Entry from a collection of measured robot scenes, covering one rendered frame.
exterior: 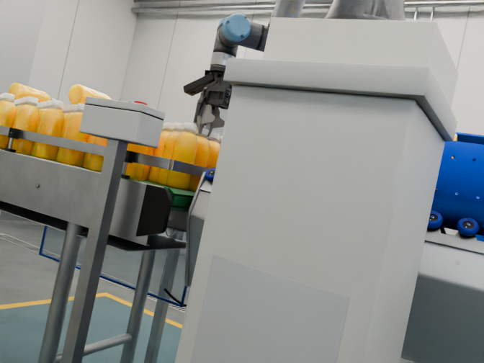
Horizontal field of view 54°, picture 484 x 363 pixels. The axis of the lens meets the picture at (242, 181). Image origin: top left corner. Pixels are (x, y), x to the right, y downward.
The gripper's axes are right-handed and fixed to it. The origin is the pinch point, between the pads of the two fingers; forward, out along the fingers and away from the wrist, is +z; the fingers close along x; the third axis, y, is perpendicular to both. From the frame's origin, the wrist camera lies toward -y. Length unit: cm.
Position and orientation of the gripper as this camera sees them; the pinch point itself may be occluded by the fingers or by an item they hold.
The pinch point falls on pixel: (202, 131)
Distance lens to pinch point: 149.8
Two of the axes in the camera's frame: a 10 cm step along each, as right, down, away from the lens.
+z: -2.0, 9.8, -0.1
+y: 8.7, 1.8, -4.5
